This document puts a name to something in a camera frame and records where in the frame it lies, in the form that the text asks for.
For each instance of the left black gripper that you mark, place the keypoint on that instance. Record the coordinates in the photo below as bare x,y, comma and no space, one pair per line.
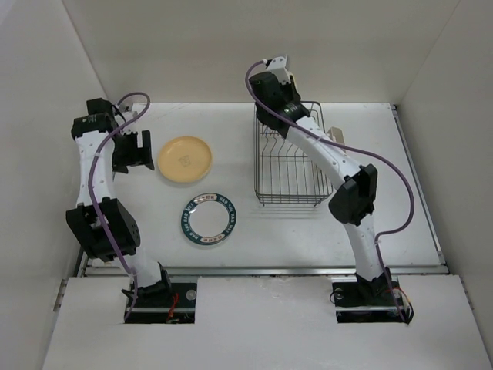
139,156

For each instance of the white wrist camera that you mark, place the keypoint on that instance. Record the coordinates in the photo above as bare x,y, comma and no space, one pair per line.
278,66
124,112

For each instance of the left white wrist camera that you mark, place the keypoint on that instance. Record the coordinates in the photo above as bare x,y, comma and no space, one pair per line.
124,112

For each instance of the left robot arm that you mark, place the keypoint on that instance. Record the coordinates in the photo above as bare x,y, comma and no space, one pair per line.
108,144

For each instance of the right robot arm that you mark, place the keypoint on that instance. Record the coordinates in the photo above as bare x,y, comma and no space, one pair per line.
279,107

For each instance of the green rimmed plate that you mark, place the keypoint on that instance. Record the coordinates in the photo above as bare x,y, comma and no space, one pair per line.
208,219

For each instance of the black wire dish rack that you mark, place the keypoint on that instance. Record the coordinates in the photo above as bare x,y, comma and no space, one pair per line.
283,174

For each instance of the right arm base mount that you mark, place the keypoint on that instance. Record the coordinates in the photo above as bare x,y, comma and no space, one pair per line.
356,304

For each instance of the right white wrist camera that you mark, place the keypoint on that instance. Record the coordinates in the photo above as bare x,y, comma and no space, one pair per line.
278,66

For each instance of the beige cutlery holder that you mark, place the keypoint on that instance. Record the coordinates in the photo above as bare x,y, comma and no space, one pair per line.
336,134

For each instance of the yellow plate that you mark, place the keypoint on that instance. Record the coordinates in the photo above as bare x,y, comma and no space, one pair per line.
185,159

